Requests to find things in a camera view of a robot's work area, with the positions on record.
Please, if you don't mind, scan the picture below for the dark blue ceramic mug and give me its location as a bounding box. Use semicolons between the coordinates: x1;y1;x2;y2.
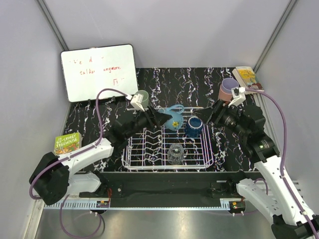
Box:
185;116;203;138

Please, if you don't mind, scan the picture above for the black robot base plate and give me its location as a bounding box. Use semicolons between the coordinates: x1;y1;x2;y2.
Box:
79;171;261;198

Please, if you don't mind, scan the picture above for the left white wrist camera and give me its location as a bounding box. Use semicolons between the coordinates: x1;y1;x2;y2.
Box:
128;93;149;112

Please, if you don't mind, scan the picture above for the pink plastic cup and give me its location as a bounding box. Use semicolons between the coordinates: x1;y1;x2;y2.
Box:
218;85;233;102

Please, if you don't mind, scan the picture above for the white whiteboard with red writing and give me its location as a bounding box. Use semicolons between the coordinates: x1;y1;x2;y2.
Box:
61;44;138;103

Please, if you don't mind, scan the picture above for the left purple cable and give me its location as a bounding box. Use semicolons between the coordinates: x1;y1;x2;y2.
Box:
29;88;133;200

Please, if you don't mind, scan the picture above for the white wire dish rack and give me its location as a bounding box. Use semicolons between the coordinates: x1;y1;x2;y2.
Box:
121;107;214;172

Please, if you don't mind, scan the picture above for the yellow paperback book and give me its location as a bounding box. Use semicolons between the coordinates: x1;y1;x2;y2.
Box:
232;66;264;92

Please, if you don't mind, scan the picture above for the light blue flowered mug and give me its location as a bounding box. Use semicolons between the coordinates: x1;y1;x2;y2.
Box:
158;104;184;131

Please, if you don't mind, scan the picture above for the green Treehouse book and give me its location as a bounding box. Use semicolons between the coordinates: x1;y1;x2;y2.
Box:
54;132;82;155

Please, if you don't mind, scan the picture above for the green plastic cup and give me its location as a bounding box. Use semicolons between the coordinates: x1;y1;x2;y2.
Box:
135;90;149;108

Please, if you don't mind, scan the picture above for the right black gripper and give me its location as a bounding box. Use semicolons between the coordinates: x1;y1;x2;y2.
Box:
192;99;249;139

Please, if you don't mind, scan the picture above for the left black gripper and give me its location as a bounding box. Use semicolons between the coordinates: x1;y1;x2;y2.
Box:
125;105;171;139

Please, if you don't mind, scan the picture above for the lilac plastic cup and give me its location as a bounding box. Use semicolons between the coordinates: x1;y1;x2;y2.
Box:
220;78;239;94

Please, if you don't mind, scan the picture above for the clear glass cup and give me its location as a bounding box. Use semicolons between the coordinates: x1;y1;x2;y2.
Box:
167;143;184;165

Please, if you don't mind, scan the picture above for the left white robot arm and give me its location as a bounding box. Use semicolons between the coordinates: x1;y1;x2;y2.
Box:
29;108;172;205

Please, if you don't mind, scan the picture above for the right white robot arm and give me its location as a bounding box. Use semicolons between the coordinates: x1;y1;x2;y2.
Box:
196;100;319;239

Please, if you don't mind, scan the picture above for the grey slotted cable duct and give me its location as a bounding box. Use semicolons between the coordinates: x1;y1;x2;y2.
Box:
44;198;111;210

